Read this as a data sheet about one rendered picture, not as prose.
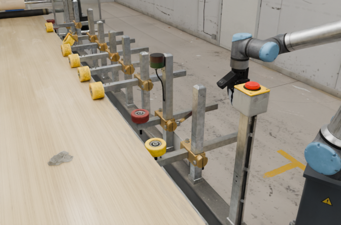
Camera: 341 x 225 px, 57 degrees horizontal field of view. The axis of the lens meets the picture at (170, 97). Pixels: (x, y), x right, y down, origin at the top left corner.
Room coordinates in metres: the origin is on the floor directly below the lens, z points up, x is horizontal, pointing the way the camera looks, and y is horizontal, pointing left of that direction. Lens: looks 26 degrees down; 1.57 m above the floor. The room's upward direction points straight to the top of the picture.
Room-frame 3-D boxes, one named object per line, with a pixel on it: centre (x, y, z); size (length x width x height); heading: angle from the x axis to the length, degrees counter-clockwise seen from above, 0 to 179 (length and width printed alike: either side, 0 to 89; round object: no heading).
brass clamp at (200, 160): (1.04, -0.09, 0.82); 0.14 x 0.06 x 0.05; 28
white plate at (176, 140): (1.22, -0.02, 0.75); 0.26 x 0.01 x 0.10; 28
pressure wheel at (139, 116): (1.22, 0.14, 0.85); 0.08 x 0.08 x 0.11
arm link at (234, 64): (1.47, -0.34, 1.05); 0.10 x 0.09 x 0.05; 29
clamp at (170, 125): (1.26, 0.03, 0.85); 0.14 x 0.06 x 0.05; 28
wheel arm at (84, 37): (2.41, 0.55, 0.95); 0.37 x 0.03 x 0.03; 118
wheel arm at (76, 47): (2.16, 0.49, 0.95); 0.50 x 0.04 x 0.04; 118
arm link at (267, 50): (1.39, -0.43, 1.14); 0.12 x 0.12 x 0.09; 43
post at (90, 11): (2.34, 0.59, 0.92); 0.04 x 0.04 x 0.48; 28
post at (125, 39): (1.68, 0.24, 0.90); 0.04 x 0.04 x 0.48; 28
